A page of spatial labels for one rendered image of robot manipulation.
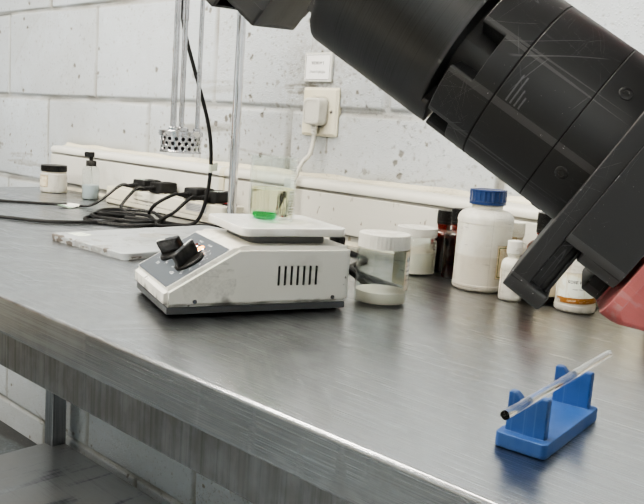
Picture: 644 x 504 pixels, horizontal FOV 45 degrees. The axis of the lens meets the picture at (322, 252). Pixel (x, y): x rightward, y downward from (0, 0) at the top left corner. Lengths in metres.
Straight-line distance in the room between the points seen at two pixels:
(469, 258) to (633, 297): 0.76
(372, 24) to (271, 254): 0.54
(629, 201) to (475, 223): 0.76
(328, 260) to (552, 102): 0.59
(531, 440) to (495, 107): 0.30
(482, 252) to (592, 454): 0.50
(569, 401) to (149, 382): 0.32
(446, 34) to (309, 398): 0.36
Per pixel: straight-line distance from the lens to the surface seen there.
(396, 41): 0.25
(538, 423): 0.50
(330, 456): 0.50
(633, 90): 0.24
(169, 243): 0.83
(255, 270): 0.77
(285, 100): 1.47
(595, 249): 0.23
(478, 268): 0.99
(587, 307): 0.95
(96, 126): 1.99
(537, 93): 0.24
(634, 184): 0.23
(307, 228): 0.80
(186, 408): 0.61
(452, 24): 0.25
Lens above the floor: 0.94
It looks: 9 degrees down
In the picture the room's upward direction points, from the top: 4 degrees clockwise
